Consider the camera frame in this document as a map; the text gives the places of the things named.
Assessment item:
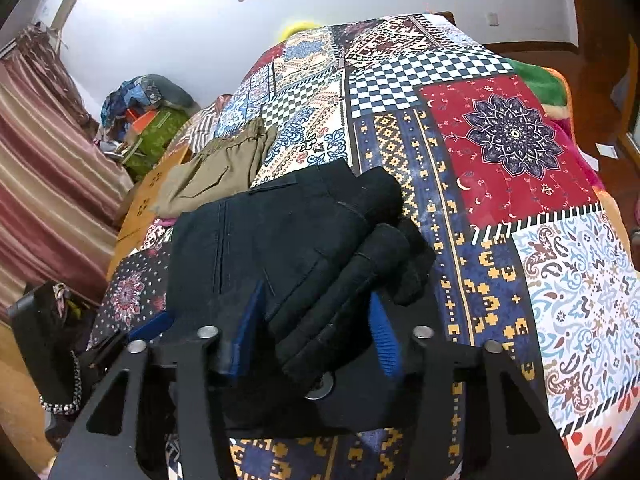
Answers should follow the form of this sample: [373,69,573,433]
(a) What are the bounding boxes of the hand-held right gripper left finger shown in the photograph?
[50,280,266,480]

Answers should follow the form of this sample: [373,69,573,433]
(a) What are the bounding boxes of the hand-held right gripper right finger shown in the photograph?
[367,292,578,480]

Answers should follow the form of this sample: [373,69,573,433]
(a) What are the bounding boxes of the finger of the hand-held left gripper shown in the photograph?
[80,309,174,372]

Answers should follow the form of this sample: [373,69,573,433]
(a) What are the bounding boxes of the black pants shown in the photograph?
[165,157,438,436]

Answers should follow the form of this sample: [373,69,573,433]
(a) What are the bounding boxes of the khaki pants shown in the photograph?
[147,119,279,217]

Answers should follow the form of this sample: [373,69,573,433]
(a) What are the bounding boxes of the striped curtain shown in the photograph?
[0,22,135,322]

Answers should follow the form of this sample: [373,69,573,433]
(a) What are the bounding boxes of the patchwork patterned bedsheet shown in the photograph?
[87,12,640,480]

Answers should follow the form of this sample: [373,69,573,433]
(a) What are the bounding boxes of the pile of clothes and bags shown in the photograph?
[97,74,201,182]

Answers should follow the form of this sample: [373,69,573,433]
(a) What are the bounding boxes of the striped cloth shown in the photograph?
[172,92,236,153]

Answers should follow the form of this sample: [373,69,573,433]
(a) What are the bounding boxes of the multicoloured fleece blanket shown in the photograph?
[500,57,603,188]

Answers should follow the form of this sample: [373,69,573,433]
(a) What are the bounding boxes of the yellow pillow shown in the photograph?
[276,19,322,42]

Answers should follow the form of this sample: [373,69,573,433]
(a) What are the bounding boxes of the beaded chain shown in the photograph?
[39,352,84,415]

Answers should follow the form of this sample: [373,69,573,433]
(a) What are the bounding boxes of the wooden door frame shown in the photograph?
[616,32,640,163]

